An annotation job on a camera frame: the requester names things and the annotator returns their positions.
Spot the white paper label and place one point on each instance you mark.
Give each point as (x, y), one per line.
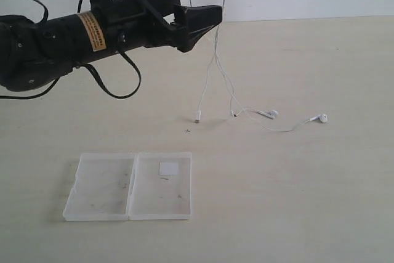
(168, 168)

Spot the clear plastic hinged storage box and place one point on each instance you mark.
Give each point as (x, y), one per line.
(128, 187)

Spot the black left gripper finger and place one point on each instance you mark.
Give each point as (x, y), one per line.
(198, 17)
(187, 38)

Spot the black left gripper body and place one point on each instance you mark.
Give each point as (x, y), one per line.
(129, 24)

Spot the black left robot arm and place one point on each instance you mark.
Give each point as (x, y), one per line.
(35, 55)

